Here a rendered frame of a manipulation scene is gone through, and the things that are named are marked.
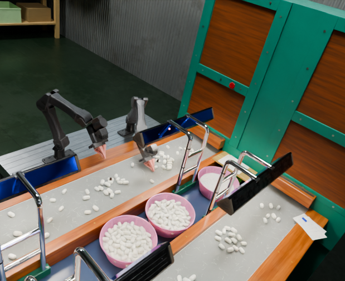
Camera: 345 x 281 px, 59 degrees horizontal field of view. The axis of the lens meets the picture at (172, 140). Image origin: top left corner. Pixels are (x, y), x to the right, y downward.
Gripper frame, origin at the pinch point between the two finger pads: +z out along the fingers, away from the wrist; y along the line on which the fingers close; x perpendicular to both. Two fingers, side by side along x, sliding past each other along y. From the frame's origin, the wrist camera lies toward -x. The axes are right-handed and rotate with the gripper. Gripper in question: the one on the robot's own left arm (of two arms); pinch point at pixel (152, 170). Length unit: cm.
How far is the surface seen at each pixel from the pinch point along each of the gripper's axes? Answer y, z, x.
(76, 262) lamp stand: -79, 14, -51
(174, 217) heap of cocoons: -15.5, 26.5, -20.5
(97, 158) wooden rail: -22.1, -20.6, 16.4
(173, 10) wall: 218, -182, 101
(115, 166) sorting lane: -16.0, -11.2, 11.8
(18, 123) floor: 0, -102, 186
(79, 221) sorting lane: -55, 7, -4
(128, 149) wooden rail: -0.4, -18.5, 14.7
